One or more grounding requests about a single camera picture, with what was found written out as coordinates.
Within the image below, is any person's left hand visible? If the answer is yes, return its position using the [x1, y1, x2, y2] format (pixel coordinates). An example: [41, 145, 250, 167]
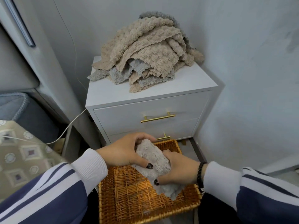
[96, 132, 157, 170]

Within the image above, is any person's right hand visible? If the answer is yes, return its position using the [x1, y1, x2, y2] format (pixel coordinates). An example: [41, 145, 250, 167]
[153, 149, 201, 186]

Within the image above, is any single grey towel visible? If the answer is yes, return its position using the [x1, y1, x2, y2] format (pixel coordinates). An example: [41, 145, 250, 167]
[131, 138, 185, 201]

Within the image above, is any orange wicker basket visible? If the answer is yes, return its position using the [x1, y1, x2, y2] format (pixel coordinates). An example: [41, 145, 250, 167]
[98, 139, 202, 224]

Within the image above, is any pile of beige grey towels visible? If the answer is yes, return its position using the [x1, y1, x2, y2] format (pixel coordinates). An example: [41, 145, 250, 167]
[87, 11, 205, 93]

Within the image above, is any person's right forearm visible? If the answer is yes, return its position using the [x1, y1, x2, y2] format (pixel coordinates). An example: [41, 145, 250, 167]
[203, 161, 299, 224]

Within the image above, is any person's left forearm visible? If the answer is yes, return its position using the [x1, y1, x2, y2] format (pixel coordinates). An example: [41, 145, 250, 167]
[0, 148, 109, 224]

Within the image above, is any white nightstand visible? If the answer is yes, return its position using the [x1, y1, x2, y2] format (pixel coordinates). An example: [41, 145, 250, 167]
[85, 56, 220, 145]

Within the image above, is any patterned beige bedspread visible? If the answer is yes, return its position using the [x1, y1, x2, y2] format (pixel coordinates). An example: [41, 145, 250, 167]
[0, 120, 67, 203]

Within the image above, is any grey padded headboard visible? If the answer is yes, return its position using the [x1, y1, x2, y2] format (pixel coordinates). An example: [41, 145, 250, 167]
[0, 23, 40, 92]

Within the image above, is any silver headboard trim strip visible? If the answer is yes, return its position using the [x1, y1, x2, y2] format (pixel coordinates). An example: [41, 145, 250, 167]
[2, 0, 36, 48]

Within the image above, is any black bead bracelet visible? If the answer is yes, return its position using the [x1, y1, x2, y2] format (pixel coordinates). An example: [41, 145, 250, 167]
[197, 162, 208, 194]

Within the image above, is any long gold drawer handle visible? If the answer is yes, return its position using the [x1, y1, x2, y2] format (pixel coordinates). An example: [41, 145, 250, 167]
[140, 112, 176, 124]

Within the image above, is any white charging cable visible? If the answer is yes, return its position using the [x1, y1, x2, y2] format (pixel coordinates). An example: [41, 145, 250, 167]
[0, 0, 89, 145]

